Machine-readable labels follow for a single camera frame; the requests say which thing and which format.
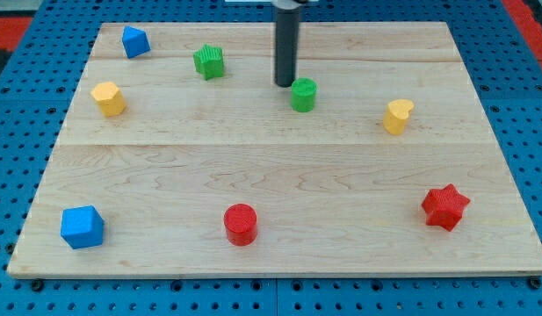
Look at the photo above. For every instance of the green star block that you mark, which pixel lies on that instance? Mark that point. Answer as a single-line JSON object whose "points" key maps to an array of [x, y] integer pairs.
{"points": [[209, 62]]}

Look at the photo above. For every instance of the yellow hexagon block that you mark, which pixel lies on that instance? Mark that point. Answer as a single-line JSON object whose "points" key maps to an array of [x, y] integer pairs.
{"points": [[109, 99]]}

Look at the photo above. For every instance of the red cylinder block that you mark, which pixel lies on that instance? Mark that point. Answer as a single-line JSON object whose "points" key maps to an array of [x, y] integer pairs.
{"points": [[240, 222]]}

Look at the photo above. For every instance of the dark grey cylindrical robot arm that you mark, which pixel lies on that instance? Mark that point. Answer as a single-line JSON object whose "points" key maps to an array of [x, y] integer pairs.
{"points": [[287, 24]]}

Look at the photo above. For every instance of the green cylinder block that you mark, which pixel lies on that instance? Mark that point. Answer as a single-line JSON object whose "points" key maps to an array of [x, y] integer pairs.
{"points": [[303, 94]]}

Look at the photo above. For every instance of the light wooden board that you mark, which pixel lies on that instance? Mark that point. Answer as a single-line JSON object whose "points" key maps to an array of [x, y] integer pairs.
{"points": [[336, 195]]}

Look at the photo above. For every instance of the blue triangular prism block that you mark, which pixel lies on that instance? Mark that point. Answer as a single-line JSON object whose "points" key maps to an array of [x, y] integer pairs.
{"points": [[135, 42]]}

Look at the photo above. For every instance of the red star block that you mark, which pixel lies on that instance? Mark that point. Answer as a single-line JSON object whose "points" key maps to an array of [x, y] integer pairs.
{"points": [[444, 207]]}

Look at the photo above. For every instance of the blue cube block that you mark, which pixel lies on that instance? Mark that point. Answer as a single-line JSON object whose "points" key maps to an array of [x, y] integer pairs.
{"points": [[82, 227]]}

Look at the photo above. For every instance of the yellow heart block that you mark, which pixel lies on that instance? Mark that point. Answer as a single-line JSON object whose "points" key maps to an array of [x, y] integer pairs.
{"points": [[397, 115]]}

